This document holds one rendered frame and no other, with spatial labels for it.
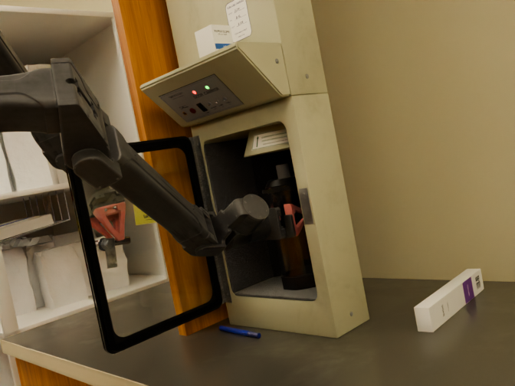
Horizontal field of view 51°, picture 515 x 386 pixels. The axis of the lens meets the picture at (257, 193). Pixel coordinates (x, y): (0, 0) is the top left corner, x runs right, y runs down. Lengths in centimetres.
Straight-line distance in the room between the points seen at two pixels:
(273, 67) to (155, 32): 41
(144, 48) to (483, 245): 90
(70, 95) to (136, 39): 66
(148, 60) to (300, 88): 41
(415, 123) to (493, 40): 25
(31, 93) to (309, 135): 56
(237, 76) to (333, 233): 35
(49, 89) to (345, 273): 67
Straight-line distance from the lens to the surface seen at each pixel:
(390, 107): 141
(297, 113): 103
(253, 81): 101
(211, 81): 106
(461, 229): 136
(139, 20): 132
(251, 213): 99
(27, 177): 212
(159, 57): 132
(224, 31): 108
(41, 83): 66
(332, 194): 107
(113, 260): 108
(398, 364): 93
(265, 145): 111
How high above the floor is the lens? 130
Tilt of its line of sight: 3 degrees down
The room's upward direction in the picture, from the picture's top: 11 degrees counter-clockwise
